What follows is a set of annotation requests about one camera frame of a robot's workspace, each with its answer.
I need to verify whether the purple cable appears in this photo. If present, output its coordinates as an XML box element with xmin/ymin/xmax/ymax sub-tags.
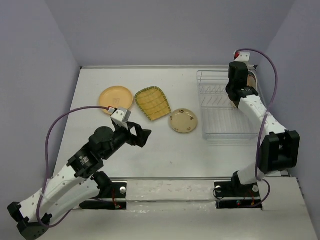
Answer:
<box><xmin>34</xmin><ymin>106</ymin><xmax>116</xmax><ymax>228</ymax></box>
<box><xmin>236</xmin><ymin>48</ymin><xmax>279</xmax><ymax>201</ymax></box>

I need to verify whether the round yellow plate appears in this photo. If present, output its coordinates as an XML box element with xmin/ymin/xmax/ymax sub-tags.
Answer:
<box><xmin>98</xmin><ymin>86</ymin><xmax>134</xmax><ymax>109</ymax></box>

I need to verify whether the white wire dish rack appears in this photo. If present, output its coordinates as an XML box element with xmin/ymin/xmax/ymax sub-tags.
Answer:
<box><xmin>196</xmin><ymin>69</ymin><xmax>258</xmax><ymax>142</ymax></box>

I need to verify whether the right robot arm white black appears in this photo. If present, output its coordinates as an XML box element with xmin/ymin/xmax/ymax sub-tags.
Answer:
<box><xmin>226</xmin><ymin>61</ymin><xmax>300</xmax><ymax>196</ymax></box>

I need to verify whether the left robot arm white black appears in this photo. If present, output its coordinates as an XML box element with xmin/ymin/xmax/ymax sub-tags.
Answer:
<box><xmin>7</xmin><ymin>122</ymin><xmax>152</xmax><ymax>240</ymax></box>

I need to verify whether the small beige patterned plate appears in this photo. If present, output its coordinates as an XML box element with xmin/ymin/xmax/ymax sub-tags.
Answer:
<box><xmin>169</xmin><ymin>108</ymin><xmax>198</xmax><ymax>134</ymax></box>

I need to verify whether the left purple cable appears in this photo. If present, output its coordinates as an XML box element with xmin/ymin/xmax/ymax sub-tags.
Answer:
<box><xmin>34</xmin><ymin>106</ymin><xmax>116</xmax><ymax>228</ymax></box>

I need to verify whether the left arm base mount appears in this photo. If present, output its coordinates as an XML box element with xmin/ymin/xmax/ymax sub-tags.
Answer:
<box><xmin>79</xmin><ymin>181</ymin><xmax>127</xmax><ymax>211</ymax></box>

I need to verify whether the beige painted plate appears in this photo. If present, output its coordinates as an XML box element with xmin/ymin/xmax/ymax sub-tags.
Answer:
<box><xmin>247</xmin><ymin>73</ymin><xmax>256</xmax><ymax>88</ymax></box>

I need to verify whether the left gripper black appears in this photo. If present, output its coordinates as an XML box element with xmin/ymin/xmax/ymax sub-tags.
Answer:
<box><xmin>102</xmin><ymin>121</ymin><xmax>152</xmax><ymax>160</ymax></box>

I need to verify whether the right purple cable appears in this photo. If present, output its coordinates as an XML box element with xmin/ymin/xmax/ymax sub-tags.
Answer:
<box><xmin>236</xmin><ymin>48</ymin><xmax>279</xmax><ymax>201</ymax></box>

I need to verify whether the white plate green red rim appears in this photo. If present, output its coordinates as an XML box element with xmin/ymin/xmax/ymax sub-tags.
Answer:
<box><xmin>247</xmin><ymin>71</ymin><xmax>258</xmax><ymax>90</ymax></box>

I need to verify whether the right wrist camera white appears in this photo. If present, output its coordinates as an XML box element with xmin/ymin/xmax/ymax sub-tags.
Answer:
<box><xmin>234</xmin><ymin>51</ymin><xmax>251</xmax><ymax>64</ymax></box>

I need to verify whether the green yellow woven-pattern plate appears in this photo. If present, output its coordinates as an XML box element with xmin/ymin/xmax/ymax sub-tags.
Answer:
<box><xmin>134</xmin><ymin>86</ymin><xmax>172</xmax><ymax>122</ymax></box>

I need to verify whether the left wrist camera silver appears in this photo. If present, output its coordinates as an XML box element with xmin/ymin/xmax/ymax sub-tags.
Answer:
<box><xmin>110</xmin><ymin>107</ymin><xmax>131</xmax><ymax>130</ymax></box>

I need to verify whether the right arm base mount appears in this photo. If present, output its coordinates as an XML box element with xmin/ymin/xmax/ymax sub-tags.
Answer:
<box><xmin>212</xmin><ymin>181</ymin><xmax>262</xmax><ymax>209</ymax></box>

